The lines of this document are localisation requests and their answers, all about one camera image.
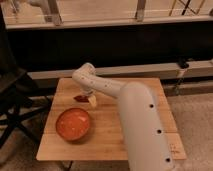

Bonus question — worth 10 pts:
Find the orange bowl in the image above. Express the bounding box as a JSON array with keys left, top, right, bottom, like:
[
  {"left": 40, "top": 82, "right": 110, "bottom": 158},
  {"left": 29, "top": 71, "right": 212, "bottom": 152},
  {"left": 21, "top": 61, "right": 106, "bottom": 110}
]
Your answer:
[{"left": 55, "top": 108, "right": 90, "bottom": 141}]

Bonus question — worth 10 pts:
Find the wooden table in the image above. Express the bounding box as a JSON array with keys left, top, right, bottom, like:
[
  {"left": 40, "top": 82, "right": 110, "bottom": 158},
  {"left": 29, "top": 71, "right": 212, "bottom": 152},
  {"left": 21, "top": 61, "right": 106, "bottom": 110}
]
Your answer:
[{"left": 36, "top": 78, "right": 187, "bottom": 161}]

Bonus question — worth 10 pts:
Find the red pepper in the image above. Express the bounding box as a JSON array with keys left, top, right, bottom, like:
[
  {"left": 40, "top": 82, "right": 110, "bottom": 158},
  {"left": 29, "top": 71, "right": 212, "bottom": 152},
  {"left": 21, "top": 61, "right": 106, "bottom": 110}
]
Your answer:
[{"left": 74, "top": 95, "right": 89, "bottom": 102}]

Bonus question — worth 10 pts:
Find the black office chair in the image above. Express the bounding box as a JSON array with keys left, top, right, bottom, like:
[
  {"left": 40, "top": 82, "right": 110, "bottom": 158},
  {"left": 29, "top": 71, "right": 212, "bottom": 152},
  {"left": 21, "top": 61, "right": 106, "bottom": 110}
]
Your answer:
[{"left": 0, "top": 8, "right": 51, "bottom": 149}]

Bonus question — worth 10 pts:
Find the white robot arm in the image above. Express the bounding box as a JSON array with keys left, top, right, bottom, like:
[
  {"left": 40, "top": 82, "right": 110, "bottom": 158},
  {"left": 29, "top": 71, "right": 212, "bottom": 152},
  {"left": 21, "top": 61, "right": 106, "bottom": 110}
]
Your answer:
[{"left": 72, "top": 63, "right": 175, "bottom": 171}]

